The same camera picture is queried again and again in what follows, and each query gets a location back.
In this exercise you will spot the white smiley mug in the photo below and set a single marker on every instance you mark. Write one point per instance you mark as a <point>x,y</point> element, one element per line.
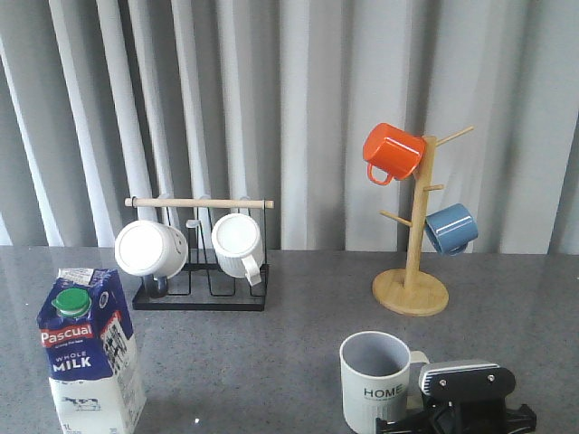
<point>153,251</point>

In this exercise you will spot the white ribbed mug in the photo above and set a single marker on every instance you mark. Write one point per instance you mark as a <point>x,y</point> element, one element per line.
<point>236,239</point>

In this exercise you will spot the orange enamel mug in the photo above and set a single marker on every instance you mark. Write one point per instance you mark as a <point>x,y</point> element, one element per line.
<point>391,153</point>

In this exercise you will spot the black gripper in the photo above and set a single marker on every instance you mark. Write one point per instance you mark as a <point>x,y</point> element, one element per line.
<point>464,396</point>

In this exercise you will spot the black wire mug rack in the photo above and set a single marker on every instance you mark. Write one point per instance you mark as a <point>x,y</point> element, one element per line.
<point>201,284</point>

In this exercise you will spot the wooden mug tree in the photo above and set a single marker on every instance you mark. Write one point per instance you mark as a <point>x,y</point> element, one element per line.
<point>409,291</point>

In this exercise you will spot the white HOME mug grey inside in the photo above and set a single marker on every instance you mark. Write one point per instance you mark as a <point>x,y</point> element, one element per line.
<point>375,375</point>

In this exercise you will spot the blue white milk carton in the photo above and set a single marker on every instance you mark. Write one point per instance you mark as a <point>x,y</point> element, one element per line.
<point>92,354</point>

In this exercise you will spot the blue enamel mug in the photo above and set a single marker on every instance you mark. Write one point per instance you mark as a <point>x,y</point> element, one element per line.
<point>450,230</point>

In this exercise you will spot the grey pleated curtain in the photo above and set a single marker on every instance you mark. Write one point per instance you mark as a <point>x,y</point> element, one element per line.
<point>103,100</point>

